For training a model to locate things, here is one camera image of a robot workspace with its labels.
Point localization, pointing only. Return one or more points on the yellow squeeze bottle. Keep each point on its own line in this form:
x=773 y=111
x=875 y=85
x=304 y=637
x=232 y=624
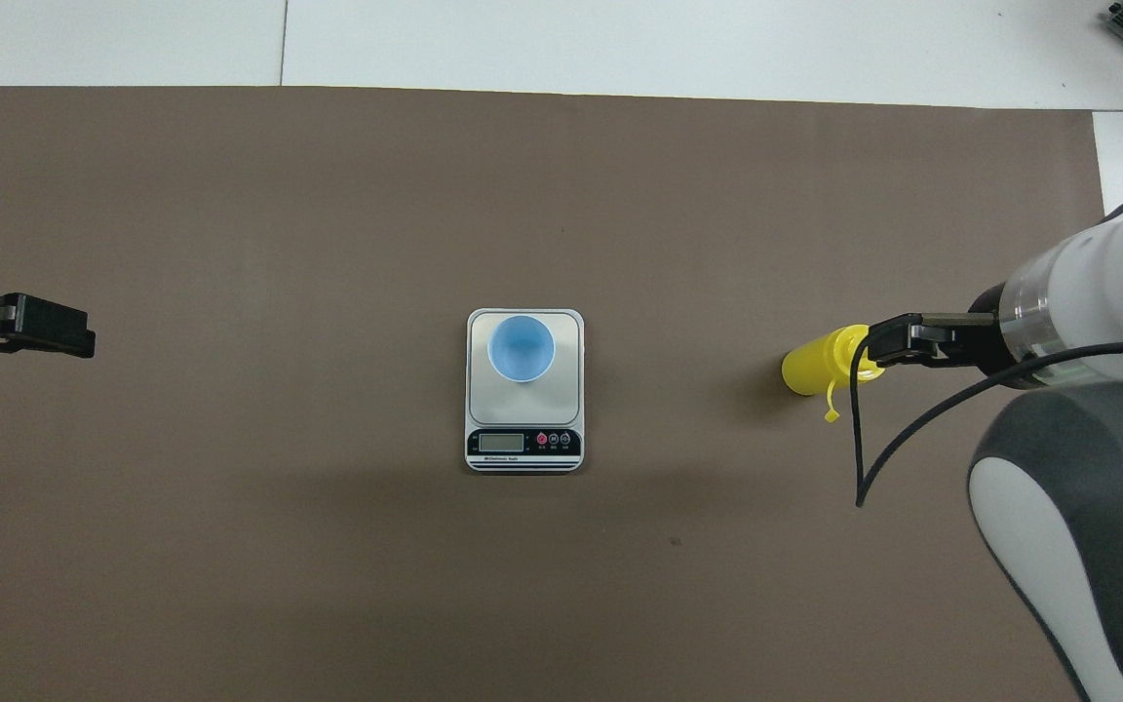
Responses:
x=815 y=363

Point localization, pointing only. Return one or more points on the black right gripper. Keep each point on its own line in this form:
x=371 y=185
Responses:
x=995 y=341

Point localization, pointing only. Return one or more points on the silver digital kitchen scale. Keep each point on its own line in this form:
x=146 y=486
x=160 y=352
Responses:
x=566 y=402

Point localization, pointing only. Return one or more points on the light blue plastic cup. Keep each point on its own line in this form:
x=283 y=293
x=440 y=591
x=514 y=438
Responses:
x=521 y=346

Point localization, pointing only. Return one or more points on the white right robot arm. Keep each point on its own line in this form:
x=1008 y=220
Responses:
x=1107 y=273

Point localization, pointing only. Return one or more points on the brown paper table mat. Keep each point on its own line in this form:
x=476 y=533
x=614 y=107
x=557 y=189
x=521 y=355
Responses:
x=328 y=585

